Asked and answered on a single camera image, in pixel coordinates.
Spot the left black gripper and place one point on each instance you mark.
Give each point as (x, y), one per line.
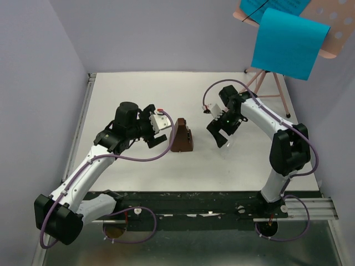
(145, 116)

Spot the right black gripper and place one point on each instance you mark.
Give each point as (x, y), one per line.
(214, 126)

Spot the clear plastic metronome cover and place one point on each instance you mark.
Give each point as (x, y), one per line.
(227, 148)

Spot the brown wooden metronome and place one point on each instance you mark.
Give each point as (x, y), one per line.
(183, 141)

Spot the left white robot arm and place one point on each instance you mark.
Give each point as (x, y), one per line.
(63, 214)

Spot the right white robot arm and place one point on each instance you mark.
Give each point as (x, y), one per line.
(290, 148)

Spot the blue paper sheet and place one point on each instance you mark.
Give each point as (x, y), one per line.
(288, 44)

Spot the blue printed sheet music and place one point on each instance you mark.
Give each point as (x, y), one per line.
(255, 9)

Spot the pink music stand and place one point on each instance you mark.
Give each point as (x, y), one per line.
(339, 15)

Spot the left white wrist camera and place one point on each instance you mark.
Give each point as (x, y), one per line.
(159, 121)

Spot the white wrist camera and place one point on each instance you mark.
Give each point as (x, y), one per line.
(159, 121)
(214, 110)

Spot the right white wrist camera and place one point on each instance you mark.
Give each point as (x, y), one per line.
(214, 110)

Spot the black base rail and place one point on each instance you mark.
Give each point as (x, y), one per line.
(194, 211)

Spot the aluminium frame rail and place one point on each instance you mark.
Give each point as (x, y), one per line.
(40, 253)

